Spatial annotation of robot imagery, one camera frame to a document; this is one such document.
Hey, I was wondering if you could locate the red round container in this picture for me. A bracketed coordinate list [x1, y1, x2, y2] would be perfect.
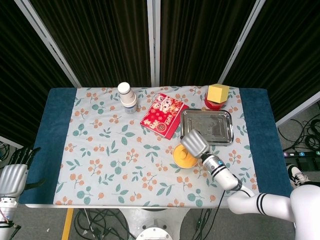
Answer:
[204, 93, 226, 111]

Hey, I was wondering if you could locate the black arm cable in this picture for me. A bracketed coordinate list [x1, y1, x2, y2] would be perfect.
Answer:
[215, 183, 254, 210]

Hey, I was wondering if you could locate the yellow cube block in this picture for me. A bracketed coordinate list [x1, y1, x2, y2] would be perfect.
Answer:
[207, 84, 230, 104]

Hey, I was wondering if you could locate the yellow floor tape strip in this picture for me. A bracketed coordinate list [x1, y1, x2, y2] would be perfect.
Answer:
[61, 208, 75, 240]

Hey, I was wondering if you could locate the dark ribbed partition panel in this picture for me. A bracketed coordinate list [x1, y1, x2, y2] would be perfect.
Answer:
[0, 0, 76, 147]
[222, 0, 320, 122]
[29, 0, 152, 88]
[159, 0, 258, 87]

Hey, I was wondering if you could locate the beige bowl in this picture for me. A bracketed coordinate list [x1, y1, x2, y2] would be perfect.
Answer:
[172, 142, 201, 169]

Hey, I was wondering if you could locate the floral leaf print tablecloth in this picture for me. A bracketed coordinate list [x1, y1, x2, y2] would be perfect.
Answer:
[53, 85, 263, 208]

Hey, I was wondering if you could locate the white and black sneaker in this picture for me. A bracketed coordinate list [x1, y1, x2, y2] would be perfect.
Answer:
[286, 164, 311, 189]

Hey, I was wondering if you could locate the stainless steel tray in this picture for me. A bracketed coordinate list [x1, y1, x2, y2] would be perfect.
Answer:
[179, 108, 235, 146]

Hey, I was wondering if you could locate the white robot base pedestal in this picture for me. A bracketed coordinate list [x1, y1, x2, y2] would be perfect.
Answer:
[118, 207, 191, 240]

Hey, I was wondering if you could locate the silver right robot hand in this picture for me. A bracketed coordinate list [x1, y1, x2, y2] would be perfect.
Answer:
[179, 129, 211, 160]

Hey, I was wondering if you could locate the white partition frame post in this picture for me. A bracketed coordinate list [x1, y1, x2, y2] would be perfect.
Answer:
[146, 0, 161, 87]
[13, 0, 81, 88]
[217, 0, 266, 85]
[274, 91, 320, 128]

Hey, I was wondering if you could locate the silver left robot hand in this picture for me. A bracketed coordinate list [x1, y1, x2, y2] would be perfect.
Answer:
[0, 146, 47, 198]

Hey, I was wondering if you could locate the red spiral calendar notebook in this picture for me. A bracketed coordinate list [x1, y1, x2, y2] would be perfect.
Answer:
[139, 92, 190, 140]

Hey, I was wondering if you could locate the black power strip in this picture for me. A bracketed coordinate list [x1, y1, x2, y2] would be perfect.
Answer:
[283, 149, 320, 159]

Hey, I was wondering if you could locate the dark blue table cloth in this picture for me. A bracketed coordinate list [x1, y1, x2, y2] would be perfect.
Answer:
[18, 87, 296, 208]

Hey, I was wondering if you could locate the black floor cable bundle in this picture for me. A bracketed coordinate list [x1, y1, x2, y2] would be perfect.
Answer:
[277, 117, 320, 154]
[73, 208, 137, 240]

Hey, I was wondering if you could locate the plastic bottle with blue label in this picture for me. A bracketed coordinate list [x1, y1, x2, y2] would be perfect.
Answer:
[124, 101, 138, 115]

